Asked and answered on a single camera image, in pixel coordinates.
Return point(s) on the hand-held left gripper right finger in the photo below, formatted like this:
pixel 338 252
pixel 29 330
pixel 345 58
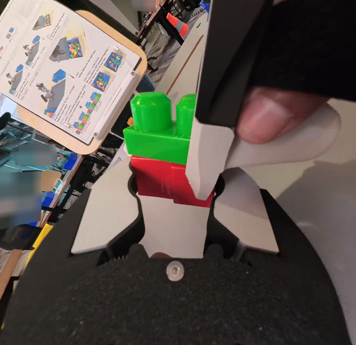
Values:
pixel 247 211

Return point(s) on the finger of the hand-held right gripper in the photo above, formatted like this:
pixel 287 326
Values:
pixel 208 156

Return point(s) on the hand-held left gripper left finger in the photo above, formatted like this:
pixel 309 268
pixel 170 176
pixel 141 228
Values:
pixel 105 211

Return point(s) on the green double toy block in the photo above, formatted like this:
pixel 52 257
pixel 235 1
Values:
pixel 156 136

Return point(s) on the person's right hand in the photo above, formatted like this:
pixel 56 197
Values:
pixel 278 114

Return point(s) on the small orange cube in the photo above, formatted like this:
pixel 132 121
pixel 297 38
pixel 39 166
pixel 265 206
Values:
pixel 129 121

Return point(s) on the wooden clipboard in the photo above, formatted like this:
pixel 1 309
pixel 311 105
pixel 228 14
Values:
pixel 127 103

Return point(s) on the orange traffic cone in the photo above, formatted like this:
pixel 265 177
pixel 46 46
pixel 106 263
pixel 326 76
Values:
pixel 177 23

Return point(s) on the printed instruction sheet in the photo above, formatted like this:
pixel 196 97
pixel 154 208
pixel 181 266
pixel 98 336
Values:
pixel 55 56

